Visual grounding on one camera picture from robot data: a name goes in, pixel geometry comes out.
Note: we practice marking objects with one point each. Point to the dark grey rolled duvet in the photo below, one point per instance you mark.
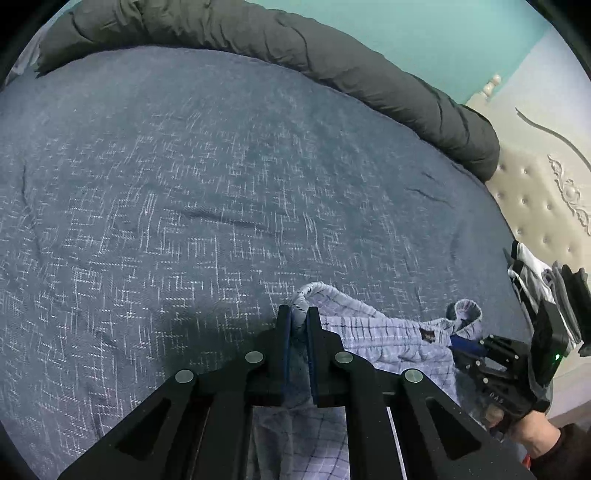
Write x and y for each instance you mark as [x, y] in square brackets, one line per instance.
[323, 50]

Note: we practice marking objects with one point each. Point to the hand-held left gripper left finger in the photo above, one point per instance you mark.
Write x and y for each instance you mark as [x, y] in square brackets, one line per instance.
[287, 350]

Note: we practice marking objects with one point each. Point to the light grey sheet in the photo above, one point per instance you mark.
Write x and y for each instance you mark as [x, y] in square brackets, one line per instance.
[23, 60]

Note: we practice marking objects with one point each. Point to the person's right hand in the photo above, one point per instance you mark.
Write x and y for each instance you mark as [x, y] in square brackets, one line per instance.
[538, 431]

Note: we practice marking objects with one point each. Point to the light blue plaid shorts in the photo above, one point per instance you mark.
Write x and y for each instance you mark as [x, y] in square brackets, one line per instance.
[383, 341]

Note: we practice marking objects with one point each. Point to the cream tufted headboard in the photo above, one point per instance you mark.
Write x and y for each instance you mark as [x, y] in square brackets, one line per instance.
[545, 212]

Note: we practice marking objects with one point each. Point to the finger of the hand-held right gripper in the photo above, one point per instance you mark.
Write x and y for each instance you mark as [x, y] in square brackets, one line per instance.
[466, 344]
[473, 367]

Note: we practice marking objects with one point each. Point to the person's right forearm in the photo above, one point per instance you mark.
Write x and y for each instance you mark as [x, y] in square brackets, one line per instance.
[570, 454]

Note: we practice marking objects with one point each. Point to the cream bedpost finial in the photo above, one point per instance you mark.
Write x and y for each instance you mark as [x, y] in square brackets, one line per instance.
[491, 87]

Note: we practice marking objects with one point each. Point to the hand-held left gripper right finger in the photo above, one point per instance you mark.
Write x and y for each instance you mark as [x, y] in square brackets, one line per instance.
[310, 364]

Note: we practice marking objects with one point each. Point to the blue-grey speckled bedspread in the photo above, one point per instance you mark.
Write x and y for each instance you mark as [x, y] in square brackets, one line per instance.
[184, 184]

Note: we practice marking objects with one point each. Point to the white folded garment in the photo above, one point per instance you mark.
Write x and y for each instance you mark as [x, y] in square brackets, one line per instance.
[531, 263]

